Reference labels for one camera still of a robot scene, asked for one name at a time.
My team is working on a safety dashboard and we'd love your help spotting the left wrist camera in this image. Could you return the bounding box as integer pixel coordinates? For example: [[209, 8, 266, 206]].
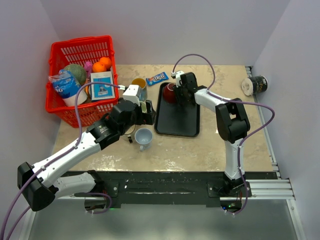
[[119, 84, 141, 106]]

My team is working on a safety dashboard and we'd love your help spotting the purple cable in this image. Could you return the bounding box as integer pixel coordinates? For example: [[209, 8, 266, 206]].
[[0, 83, 126, 240], [172, 54, 276, 216]]

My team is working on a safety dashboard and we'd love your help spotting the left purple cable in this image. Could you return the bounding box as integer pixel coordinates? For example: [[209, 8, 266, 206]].
[[0, 83, 126, 240]]

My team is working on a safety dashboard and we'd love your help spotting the blue candy packet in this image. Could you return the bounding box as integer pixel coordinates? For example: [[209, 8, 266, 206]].
[[146, 72, 169, 86]]

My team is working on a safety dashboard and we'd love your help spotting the blue white box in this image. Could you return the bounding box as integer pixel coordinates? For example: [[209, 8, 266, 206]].
[[90, 71, 116, 102]]

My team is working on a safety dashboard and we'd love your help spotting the orange fruit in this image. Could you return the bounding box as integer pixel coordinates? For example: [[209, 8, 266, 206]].
[[99, 57, 112, 70], [92, 61, 107, 73]]

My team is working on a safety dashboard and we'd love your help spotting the dark red mug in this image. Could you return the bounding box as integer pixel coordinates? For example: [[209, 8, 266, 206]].
[[162, 83, 177, 104]]

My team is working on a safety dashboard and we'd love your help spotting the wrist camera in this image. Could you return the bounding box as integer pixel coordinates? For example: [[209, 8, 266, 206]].
[[171, 70, 185, 88], [119, 84, 141, 106]]

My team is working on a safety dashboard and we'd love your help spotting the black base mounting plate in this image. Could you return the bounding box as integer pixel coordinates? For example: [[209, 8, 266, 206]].
[[67, 169, 278, 209]]

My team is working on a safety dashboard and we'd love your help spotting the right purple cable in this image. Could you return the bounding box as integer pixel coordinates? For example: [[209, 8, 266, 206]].
[[172, 54, 276, 216]]

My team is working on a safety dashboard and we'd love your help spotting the green melon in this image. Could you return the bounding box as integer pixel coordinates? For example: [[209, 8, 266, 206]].
[[63, 64, 87, 86]]

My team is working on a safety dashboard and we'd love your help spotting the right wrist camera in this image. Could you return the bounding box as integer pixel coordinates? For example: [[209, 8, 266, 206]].
[[171, 70, 185, 88]]

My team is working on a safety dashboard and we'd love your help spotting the blue butterfly mug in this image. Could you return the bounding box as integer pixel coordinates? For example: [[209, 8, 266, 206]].
[[131, 78, 148, 102]]

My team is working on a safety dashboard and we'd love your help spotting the black tray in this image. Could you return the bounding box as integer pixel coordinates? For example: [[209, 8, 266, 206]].
[[154, 82, 201, 138]]

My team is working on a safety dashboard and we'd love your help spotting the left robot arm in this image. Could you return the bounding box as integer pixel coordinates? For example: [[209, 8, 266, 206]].
[[17, 99, 156, 212]]

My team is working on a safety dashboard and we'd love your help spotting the black labelled paper roll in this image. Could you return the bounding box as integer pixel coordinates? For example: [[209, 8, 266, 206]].
[[241, 75, 269, 96]]

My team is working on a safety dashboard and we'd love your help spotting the cream white mug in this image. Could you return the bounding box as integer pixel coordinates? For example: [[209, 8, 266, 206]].
[[121, 125, 137, 144]]

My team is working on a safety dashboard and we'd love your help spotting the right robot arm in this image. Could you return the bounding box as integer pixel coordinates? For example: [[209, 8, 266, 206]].
[[171, 71, 251, 197]]

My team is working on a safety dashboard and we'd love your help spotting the light green mug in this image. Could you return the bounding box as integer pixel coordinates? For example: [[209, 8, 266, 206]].
[[139, 101, 147, 114]]

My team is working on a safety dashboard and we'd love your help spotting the pink toy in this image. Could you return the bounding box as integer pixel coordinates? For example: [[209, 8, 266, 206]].
[[83, 61, 93, 79]]

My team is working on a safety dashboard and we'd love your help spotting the light grey mug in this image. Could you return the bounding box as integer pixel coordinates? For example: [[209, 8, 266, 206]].
[[134, 128, 153, 152]]

